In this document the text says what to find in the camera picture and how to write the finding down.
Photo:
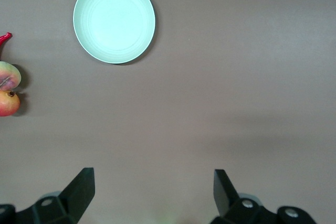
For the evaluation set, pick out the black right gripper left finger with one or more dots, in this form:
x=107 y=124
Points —
x=76 y=195

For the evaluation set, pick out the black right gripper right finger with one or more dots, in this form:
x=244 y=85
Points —
x=225 y=195

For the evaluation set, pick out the yellow green peach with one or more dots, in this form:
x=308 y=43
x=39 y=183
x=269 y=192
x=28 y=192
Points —
x=9 y=74

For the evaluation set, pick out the red chili pepper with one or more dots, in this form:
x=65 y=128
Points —
x=4 y=37

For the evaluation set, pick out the pale green round plate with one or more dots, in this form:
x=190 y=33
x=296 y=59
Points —
x=114 y=19

